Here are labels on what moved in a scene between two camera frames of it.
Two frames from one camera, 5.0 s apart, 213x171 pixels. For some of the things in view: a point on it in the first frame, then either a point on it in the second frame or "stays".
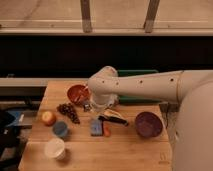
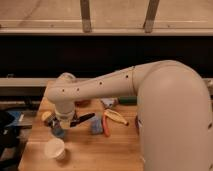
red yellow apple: (48, 118) stays
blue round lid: (60, 128) stays
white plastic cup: (55, 148) stays
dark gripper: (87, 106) -> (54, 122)
